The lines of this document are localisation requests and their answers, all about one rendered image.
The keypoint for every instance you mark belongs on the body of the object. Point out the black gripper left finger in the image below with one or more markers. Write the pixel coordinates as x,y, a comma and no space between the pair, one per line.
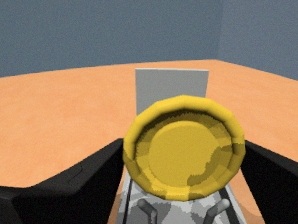
82,194

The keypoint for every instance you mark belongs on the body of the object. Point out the yellow plate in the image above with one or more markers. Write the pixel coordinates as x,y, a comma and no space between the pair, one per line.
184,148

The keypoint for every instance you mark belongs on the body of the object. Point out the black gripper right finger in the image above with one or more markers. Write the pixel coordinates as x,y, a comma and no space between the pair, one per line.
273,182

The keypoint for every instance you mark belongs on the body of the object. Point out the grey dish rack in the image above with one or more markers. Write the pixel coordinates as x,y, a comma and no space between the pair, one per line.
137,206

